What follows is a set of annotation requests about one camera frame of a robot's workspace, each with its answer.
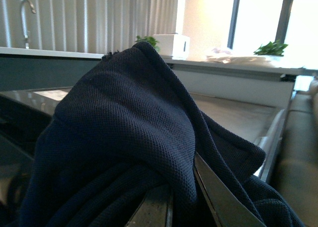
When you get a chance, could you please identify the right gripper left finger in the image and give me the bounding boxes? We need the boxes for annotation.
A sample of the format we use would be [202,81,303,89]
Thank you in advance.
[125,185,173,227]

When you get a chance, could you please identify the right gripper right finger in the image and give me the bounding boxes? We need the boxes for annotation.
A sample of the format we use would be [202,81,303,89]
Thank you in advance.
[194,152,265,227]

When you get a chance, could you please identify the navy blue knit garment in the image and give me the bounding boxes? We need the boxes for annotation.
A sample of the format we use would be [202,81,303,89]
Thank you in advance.
[18,42,303,227]

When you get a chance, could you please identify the white cloth pile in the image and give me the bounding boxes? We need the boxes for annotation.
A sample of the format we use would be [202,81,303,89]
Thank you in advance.
[204,47,281,64]

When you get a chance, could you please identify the white box appliance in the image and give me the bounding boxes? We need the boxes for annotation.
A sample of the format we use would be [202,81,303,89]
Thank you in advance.
[153,34,190,59]

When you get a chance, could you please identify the left green plant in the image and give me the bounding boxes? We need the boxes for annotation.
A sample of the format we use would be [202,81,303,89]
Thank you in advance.
[135,35,160,52]

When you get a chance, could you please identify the green plant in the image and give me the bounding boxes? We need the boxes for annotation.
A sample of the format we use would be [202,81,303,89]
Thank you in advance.
[254,40,289,57]
[135,35,160,52]

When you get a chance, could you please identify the right green plant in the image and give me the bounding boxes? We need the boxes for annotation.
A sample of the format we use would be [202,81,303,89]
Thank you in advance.
[254,40,289,57]

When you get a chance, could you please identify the white counter shelf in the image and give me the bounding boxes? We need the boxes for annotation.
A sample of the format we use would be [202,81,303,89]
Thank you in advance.
[0,47,318,91]

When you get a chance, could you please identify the white vertical blinds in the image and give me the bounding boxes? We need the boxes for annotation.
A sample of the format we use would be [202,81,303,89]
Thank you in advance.
[0,0,178,54]

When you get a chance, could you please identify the chrome gooseneck faucet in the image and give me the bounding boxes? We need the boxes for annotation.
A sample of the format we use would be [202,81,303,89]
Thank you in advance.
[20,0,36,49]

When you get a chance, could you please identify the dark window frame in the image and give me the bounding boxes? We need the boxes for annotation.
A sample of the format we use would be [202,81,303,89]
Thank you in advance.
[227,0,294,52]

